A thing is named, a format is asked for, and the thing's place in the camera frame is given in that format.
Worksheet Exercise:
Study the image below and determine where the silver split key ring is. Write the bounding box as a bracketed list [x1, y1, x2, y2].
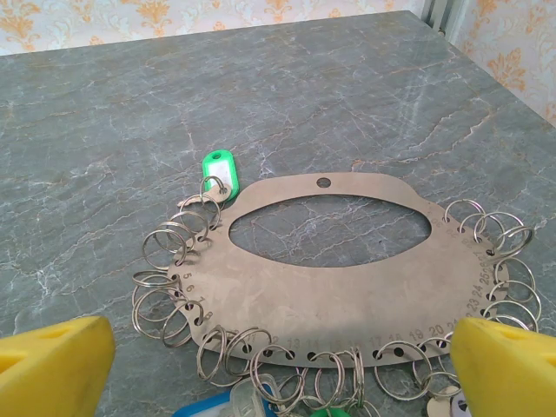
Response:
[350, 347, 367, 403]
[167, 209, 214, 255]
[249, 342, 299, 392]
[443, 199, 487, 231]
[223, 329, 261, 377]
[374, 341, 420, 400]
[460, 211, 500, 239]
[473, 211, 526, 244]
[142, 220, 192, 273]
[277, 367, 308, 412]
[490, 258, 538, 305]
[494, 225, 534, 261]
[161, 299, 205, 348]
[481, 299, 539, 335]
[134, 284, 192, 340]
[412, 342, 455, 392]
[484, 280, 542, 325]
[198, 175, 223, 242]
[313, 350, 348, 399]
[131, 271, 182, 325]
[195, 324, 229, 383]

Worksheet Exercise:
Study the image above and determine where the blue plastic key tag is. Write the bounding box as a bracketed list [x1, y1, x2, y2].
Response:
[175, 390, 279, 417]

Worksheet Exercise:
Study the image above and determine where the green plastic key tag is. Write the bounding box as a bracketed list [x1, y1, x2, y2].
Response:
[310, 406, 358, 417]
[202, 149, 240, 203]

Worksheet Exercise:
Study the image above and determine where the aluminium frame post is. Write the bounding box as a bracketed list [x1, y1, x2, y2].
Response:
[420, 0, 470, 44]

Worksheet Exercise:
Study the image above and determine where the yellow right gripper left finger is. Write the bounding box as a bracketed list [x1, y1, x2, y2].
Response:
[0, 315, 116, 417]

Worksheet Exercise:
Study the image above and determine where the white plastic key tag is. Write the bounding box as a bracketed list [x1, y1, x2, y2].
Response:
[427, 384, 469, 417]

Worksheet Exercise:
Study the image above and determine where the clear plastic key tag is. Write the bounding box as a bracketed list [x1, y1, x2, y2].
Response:
[228, 376, 279, 417]

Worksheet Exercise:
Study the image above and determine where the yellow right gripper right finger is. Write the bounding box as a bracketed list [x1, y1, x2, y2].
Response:
[449, 316, 556, 417]

